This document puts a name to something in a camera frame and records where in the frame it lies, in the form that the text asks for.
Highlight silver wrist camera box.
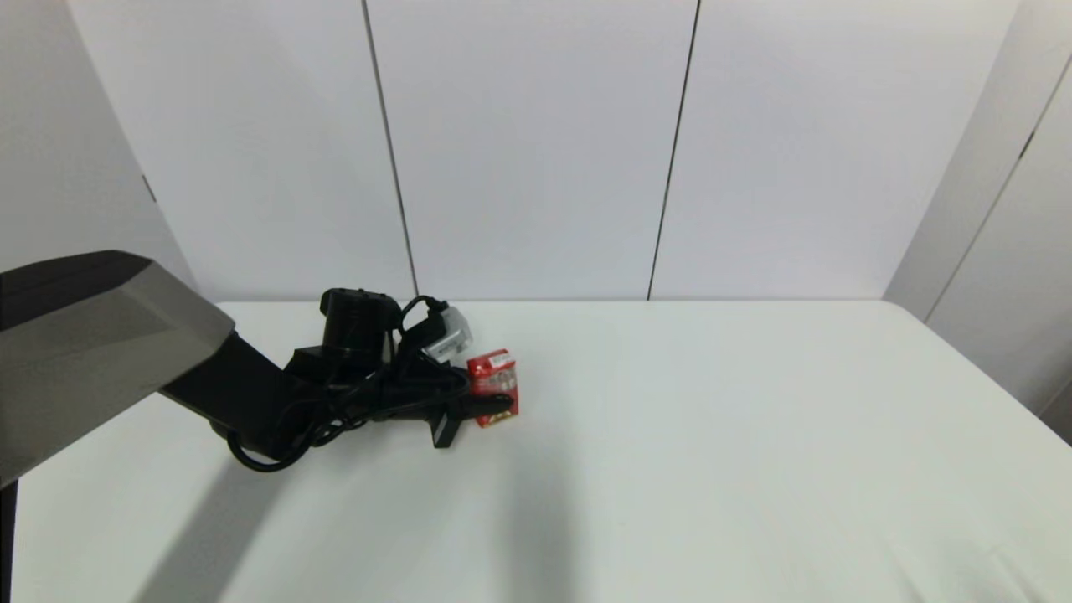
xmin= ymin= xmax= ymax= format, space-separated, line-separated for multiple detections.
xmin=421 ymin=305 xmax=476 ymax=364

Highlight red milk carton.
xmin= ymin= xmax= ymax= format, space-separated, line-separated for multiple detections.
xmin=466 ymin=348 xmax=521 ymax=430

